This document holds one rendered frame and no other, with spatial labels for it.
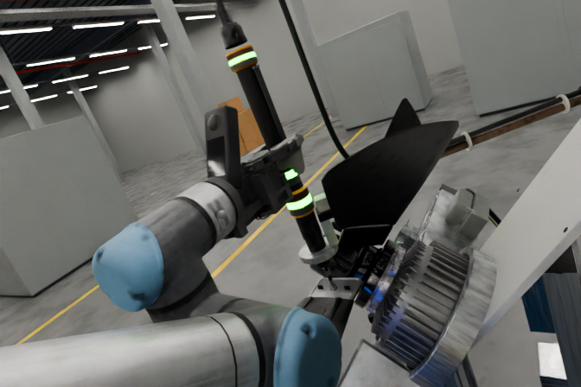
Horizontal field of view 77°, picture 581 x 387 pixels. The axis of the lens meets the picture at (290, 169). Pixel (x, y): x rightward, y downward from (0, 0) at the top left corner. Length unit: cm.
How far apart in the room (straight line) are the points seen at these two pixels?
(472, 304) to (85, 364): 54
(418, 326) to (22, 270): 620
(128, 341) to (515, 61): 588
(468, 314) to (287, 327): 39
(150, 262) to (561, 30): 583
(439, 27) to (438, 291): 1215
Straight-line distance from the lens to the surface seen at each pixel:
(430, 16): 1270
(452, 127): 56
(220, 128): 50
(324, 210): 62
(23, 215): 661
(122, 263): 37
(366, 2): 1313
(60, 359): 25
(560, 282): 72
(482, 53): 596
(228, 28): 58
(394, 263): 71
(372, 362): 74
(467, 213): 92
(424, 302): 66
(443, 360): 67
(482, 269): 70
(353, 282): 70
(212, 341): 29
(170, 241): 39
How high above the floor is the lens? 156
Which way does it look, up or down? 13 degrees down
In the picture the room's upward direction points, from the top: 22 degrees counter-clockwise
